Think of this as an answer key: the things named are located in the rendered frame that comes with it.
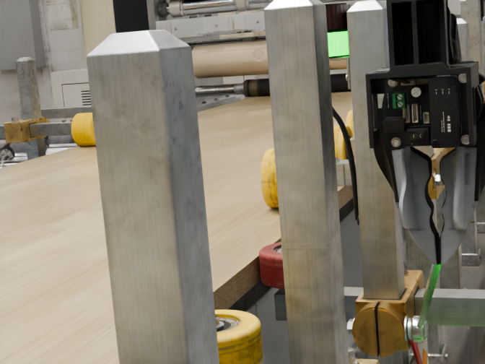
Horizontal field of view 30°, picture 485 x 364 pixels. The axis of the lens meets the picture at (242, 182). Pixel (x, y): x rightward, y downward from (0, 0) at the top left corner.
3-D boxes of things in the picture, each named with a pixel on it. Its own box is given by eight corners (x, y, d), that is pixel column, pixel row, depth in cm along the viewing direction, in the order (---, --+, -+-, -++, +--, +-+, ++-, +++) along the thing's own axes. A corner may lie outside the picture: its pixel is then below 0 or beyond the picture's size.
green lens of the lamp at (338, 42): (359, 52, 90) (358, 29, 89) (346, 55, 84) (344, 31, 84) (301, 56, 92) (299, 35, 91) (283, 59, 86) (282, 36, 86)
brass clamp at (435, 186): (452, 183, 120) (451, 144, 119) (439, 203, 107) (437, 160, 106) (406, 183, 122) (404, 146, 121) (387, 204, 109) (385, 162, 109)
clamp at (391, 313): (425, 314, 98) (423, 269, 98) (405, 359, 86) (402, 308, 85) (374, 313, 100) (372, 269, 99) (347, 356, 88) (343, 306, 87)
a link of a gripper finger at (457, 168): (431, 280, 65) (424, 152, 63) (441, 259, 70) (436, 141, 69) (475, 281, 64) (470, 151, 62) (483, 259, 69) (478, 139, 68)
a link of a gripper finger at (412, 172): (387, 279, 66) (380, 154, 64) (400, 258, 71) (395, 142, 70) (431, 280, 65) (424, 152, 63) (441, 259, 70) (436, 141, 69)
